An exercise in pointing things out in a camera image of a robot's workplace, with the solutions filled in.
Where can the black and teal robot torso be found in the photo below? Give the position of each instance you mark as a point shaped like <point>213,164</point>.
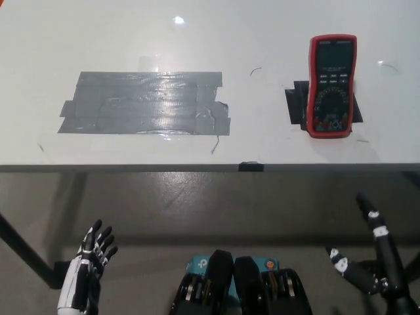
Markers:
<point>223,272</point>

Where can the red multimeter with black stand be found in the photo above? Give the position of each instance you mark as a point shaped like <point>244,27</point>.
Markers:
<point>331,92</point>

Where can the black diagonal table brace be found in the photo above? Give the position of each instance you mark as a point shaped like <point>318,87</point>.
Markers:
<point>23,246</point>

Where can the black and white right hand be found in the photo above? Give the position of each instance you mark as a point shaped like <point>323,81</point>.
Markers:
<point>388,259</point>

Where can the clear tape piece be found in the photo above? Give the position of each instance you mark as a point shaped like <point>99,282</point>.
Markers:
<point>148,61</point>

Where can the black tape patch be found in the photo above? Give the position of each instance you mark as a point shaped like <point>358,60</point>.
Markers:
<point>297,101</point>

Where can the small black tape strip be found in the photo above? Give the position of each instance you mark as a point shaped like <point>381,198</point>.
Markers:
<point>251,166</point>

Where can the white and black left hand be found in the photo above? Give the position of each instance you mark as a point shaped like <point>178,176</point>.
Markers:
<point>73,282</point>

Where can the grey duct tape patch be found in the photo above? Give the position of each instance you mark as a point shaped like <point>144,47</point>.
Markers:
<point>144,105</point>

